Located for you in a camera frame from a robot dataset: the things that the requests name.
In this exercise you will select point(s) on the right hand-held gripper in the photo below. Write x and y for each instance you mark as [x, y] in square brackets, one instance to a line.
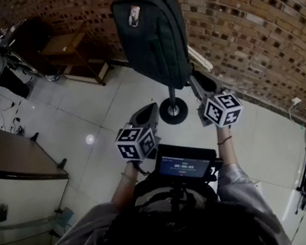
[222, 111]

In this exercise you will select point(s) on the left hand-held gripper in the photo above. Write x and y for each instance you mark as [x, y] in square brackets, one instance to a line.
[134, 144]

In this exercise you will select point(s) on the dark grey backpack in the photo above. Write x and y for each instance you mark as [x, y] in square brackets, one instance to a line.
[157, 47]

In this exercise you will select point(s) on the person's left forearm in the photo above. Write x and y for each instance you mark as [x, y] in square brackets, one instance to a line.
[124, 187]

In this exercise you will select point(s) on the person's right forearm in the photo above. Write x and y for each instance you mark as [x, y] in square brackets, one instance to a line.
[227, 154]

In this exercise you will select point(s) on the black coat stand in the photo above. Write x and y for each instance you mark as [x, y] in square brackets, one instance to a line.
[168, 116]

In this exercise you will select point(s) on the white plastic strips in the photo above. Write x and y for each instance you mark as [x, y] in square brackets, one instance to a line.
[200, 59]

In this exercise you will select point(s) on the thin right wrist band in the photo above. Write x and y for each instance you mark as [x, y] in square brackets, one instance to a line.
[224, 141]

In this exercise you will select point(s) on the thin wrist band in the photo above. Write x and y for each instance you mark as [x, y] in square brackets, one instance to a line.
[224, 141]
[127, 175]

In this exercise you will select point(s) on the black chest-mounted monitor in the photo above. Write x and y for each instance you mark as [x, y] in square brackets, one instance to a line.
[183, 168]

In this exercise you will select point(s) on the thin left wrist band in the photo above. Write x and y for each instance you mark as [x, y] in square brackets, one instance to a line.
[127, 175]

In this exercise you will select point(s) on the black chest harness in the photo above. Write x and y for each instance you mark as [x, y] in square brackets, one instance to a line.
[180, 194]

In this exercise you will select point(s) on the small picture badge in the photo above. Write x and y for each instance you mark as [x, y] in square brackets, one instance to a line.
[135, 16]

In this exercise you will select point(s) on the wooden shelf trolley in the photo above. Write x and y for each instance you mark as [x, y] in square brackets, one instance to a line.
[69, 45]

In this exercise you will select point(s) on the person's grey shirt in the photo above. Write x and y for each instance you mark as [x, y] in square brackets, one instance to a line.
[241, 191]

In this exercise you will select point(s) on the teal floor box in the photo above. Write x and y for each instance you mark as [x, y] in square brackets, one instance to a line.
[65, 217]

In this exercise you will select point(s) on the brown and white partition counter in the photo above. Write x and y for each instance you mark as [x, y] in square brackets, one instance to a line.
[9, 156]

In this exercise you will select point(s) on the black desktop holder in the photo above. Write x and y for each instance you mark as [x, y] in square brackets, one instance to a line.
[1, 210]

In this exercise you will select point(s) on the metal frame cart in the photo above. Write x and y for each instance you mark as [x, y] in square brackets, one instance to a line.
[12, 32]

